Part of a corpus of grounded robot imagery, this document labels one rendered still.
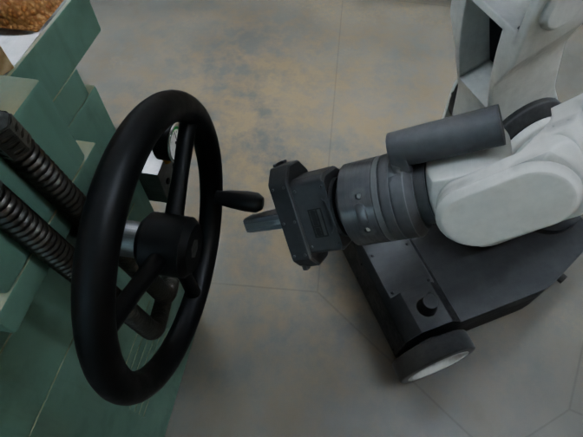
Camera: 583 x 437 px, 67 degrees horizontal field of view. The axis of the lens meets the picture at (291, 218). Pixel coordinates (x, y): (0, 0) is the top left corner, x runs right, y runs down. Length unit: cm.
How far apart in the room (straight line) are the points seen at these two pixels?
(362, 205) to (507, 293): 85
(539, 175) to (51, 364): 58
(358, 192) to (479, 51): 45
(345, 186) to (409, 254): 75
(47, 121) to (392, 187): 29
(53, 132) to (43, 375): 35
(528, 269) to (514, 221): 89
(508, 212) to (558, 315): 109
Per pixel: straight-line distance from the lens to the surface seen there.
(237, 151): 160
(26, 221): 37
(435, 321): 108
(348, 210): 42
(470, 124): 39
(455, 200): 38
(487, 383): 131
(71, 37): 60
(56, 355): 66
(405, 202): 41
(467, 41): 78
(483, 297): 119
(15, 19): 58
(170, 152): 71
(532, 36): 65
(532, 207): 39
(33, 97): 39
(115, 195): 31
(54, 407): 70
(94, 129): 65
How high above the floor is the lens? 118
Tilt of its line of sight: 57 degrees down
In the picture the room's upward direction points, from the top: straight up
